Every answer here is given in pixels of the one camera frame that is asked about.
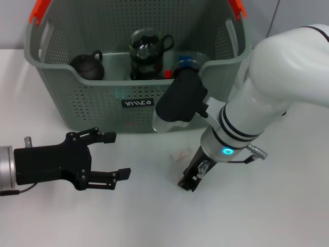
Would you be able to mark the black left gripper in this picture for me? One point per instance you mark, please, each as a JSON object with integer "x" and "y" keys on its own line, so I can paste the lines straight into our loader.
{"x": 51, "y": 164}

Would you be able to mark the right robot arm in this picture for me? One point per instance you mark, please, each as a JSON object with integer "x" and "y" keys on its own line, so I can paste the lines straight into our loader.
{"x": 257, "y": 108}

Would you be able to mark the black clay teapot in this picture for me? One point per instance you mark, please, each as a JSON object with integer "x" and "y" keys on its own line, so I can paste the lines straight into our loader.
{"x": 87, "y": 68}

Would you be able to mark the blue toy brick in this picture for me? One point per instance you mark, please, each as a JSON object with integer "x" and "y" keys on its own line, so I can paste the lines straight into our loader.
{"x": 185, "y": 58}

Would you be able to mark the grey perforated plastic storage bin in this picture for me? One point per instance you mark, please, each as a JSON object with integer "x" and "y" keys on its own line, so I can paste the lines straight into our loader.
{"x": 90, "y": 108}

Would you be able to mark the glass teacup with black base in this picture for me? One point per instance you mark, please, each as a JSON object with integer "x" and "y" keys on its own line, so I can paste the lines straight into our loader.
{"x": 146, "y": 72}
{"x": 144, "y": 46}
{"x": 187, "y": 64}

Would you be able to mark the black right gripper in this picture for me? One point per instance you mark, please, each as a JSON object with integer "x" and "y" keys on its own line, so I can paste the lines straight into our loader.
{"x": 195, "y": 167}

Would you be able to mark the red toy brick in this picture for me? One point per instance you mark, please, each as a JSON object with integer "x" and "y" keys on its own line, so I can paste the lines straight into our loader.
{"x": 167, "y": 74}

